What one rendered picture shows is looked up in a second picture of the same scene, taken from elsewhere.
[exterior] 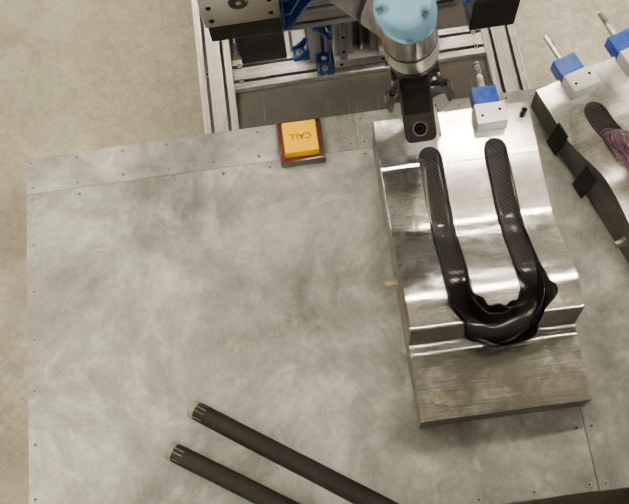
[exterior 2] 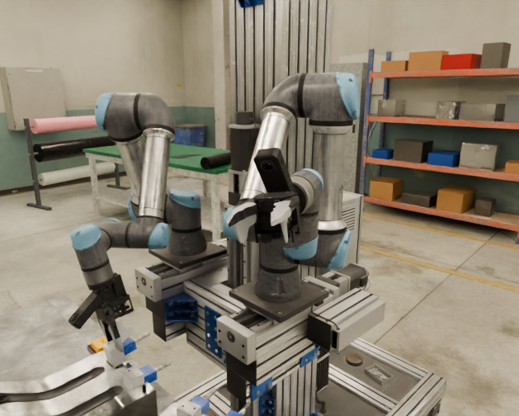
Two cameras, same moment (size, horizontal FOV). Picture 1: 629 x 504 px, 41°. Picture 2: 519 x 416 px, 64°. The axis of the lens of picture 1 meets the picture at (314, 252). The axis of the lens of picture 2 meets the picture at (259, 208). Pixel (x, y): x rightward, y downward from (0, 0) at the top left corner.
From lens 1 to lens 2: 1.34 m
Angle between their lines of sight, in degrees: 61
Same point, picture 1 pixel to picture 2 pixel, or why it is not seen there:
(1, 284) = not seen: hidden behind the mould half
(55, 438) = not seen: outside the picture
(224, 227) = (45, 347)
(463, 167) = (96, 385)
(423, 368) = not seen: outside the picture
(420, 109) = (82, 308)
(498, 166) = (104, 399)
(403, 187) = (74, 371)
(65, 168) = (64, 303)
